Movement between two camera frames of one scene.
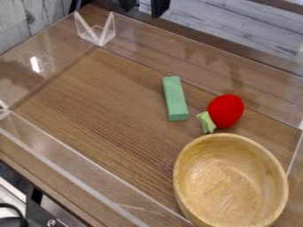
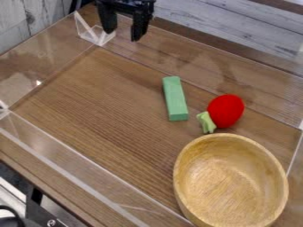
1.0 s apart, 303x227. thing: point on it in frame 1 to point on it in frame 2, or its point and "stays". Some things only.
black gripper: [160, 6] to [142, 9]
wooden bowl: [230, 182] stays
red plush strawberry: [226, 110] stays
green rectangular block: [176, 98] stays
